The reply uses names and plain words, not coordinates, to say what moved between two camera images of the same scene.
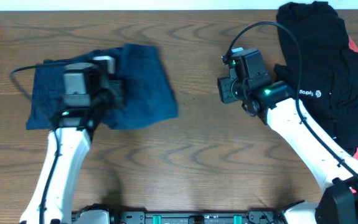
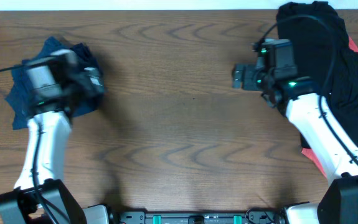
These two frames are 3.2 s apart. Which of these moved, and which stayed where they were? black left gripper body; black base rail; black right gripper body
Moved: black left gripper body; black right gripper body
Stayed: black base rail
